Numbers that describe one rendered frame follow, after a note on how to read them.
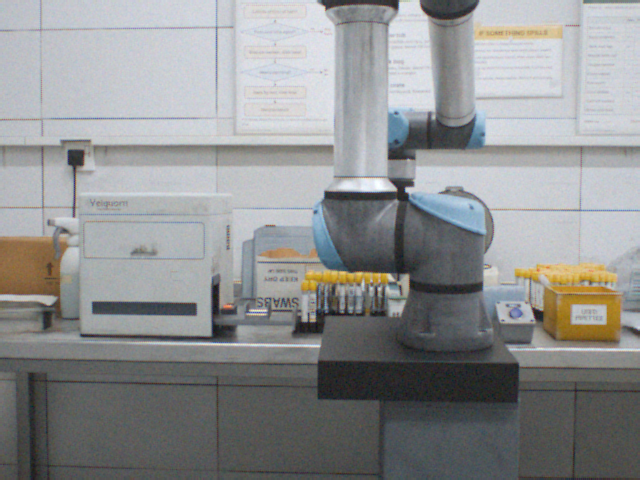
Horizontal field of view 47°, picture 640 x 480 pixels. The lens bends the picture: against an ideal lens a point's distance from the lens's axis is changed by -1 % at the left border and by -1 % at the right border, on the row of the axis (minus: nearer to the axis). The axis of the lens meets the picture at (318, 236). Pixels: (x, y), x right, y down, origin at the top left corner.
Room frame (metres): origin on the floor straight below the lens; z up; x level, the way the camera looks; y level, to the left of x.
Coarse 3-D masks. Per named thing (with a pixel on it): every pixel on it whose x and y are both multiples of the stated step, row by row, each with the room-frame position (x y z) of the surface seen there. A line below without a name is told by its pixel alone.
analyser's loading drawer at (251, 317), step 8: (248, 304) 1.53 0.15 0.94; (248, 312) 1.53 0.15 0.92; (256, 312) 1.55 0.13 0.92; (264, 312) 1.55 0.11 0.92; (296, 312) 1.52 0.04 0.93; (216, 320) 1.50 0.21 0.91; (224, 320) 1.50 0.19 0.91; (232, 320) 1.50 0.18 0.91; (240, 320) 1.49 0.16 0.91; (248, 320) 1.49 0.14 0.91; (256, 320) 1.49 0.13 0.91; (264, 320) 1.49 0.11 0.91; (272, 320) 1.49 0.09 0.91; (280, 320) 1.49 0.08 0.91; (288, 320) 1.49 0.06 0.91; (296, 320) 1.53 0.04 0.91
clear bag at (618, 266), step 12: (636, 252) 1.94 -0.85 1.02; (612, 264) 1.97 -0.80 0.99; (624, 264) 1.94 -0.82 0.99; (636, 264) 1.90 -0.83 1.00; (624, 276) 1.90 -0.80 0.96; (636, 276) 1.88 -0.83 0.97; (624, 288) 1.89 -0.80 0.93; (636, 288) 1.88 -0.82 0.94; (624, 300) 1.88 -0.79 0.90; (636, 300) 1.87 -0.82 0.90
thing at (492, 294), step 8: (488, 288) 1.56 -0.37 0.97; (496, 288) 1.56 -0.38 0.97; (504, 288) 1.56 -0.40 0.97; (512, 288) 1.56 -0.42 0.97; (520, 288) 1.57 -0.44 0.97; (488, 296) 1.56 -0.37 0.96; (496, 296) 1.56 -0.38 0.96; (504, 296) 1.56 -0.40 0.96; (512, 296) 1.57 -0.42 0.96; (520, 296) 1.57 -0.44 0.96; (488, 304) 1.56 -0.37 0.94
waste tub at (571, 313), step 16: (544, 288) 1.61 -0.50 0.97; (560, 288) 1.61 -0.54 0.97; (576, 288) 1.61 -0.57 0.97; (592, 288) 1.60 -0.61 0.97; (608, 288) 1.56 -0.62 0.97; (544, 304) 1.60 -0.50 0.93; (560, 304) 1.49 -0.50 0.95; (576, 304) 1.48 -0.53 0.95; (592, 304) 1.48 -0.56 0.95; (608, 304) 1.48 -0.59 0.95; (544, 320) 1.60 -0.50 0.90; (560, 320) 1.49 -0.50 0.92; (576, 320) 1.48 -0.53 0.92; (592, 320) 1.48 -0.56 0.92; (608, 320) 1.48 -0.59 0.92; (560, 336) 1.49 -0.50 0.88; (576, 336) 1.48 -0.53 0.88; (592, 336) 1.48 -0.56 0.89; (608, 336) 1.48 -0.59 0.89
